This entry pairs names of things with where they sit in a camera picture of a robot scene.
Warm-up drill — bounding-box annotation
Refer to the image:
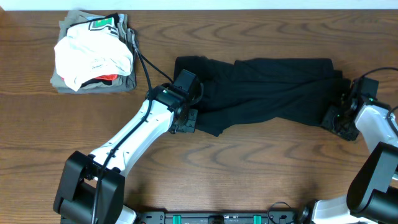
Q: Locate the black t-shirt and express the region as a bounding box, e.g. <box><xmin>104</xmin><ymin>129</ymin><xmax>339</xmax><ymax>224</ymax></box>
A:
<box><xmin>174</xmin><ymin>56</ymin><xmax>351</xmax><ymax>136</ymax></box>

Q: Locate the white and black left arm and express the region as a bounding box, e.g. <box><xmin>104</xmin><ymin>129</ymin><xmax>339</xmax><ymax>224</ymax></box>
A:
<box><xmin>53</xmin><ymin>70</ymin><xmax>204</xmax><ymax>224</ymax></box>

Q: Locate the khaki folded garment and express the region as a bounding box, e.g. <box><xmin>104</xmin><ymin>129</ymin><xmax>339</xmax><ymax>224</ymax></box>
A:
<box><xmin>50</xmin><ymin>11</ymin><xmax>136</xmax><ymax>94</ymax></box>

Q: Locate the red and black folded garment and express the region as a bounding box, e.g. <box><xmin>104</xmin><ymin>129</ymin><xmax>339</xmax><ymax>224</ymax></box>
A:
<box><xmin>80</xmin><ymin>74</ymin><xmax>123</xmax><ymax>89</ymax></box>

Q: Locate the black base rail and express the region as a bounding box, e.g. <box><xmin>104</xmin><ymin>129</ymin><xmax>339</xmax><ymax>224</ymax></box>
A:
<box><xmin>133</xmin><ymin>208</ymin><xmax>312</xmax><ymax>224</ymax></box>

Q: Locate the white folded shirt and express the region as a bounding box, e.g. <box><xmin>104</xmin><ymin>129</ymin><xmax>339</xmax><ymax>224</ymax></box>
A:
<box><xmin>54</xmin><ymin>14</ymin><xmax>134</xmax><ymax>91</ymax></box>

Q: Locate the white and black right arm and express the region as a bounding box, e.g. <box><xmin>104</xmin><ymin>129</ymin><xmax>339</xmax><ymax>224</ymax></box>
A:
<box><xmin>295</xmin><ymin>77</ymin><xmax>397</xmax><ymax>223</ymax></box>

